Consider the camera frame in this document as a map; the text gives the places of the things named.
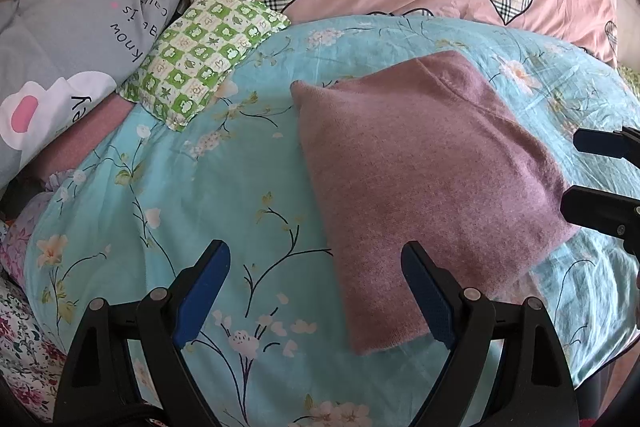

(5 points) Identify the purple knit sweater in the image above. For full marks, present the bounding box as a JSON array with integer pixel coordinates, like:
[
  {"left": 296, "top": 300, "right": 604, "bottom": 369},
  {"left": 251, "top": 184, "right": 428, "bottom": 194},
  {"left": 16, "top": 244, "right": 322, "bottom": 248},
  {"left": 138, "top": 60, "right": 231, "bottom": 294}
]
[{"left": 290, "top": 50, "right": 582, "bottom": 356}]

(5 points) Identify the green checked pillow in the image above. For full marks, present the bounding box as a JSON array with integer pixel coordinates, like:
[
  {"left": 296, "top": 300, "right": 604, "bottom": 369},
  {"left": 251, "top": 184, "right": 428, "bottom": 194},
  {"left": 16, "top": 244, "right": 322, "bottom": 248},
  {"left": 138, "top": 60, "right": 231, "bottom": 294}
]
[{"left": 117, "top": 0, "right": 292, "bottom": 132}]

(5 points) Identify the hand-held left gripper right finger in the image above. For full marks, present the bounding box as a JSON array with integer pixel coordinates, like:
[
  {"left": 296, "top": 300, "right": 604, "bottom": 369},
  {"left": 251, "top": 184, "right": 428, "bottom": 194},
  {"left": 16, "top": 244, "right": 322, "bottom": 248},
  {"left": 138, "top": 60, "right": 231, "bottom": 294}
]
[{"left": 401, "top": 241, "right": 581, "bottom": 427}]

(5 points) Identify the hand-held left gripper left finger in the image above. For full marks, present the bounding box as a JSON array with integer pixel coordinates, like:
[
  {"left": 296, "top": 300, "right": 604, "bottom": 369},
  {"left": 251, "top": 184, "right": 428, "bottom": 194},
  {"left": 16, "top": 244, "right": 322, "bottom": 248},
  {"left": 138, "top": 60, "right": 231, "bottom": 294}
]
[{"left": 52, "top": 239, "right": 232, "bottom": 427}]

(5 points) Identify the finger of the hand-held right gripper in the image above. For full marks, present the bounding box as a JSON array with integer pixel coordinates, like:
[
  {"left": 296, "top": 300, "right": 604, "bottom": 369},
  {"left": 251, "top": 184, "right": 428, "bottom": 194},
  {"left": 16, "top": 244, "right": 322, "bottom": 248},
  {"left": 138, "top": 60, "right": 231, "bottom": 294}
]
[
  {"left": 560, "top": 186, "right": 640, "bottom": 253},
  {"left": 573, "top": 126, "right": 640, "bottom": 160}
]

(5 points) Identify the white floral bedsheet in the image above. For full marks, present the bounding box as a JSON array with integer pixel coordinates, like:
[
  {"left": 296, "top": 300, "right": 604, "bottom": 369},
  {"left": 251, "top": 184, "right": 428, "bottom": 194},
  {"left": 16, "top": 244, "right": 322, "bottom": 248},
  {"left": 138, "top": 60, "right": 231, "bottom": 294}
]
[{"left": 0, "top": 277, "right": 68, "bottom": 423}]

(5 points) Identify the dusty pink cloth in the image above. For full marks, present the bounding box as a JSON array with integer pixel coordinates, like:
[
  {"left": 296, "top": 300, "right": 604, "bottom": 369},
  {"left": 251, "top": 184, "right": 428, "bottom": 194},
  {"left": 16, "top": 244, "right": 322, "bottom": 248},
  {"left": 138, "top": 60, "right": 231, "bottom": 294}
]
[{"left": 27, "top": 97, "right": 136, "bottom": 192}]

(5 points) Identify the light blue floral blanket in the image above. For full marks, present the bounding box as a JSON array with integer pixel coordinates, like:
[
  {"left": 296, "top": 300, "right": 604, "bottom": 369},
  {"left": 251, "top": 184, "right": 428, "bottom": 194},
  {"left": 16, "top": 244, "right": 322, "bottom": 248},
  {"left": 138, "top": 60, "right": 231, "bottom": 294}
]
[{"left": 22, "top": 14, "right": 640, "bottom": 427}]

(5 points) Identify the grey printed pillow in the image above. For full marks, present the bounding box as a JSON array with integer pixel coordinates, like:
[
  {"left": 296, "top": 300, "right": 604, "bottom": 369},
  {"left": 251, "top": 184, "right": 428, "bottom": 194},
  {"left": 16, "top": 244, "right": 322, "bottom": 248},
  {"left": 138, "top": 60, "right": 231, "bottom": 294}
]
[{"left": 0, "top": 0, "right": 186, "bottom": 188}]

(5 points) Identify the pink floral ruffled cloth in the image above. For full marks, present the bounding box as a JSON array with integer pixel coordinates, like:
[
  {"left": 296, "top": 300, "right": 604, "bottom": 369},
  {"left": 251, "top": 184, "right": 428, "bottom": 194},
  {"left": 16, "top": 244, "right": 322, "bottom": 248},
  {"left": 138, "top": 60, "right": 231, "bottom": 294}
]
[{"left": 0, "top": 172, "right": 66, "bottom": 280}]

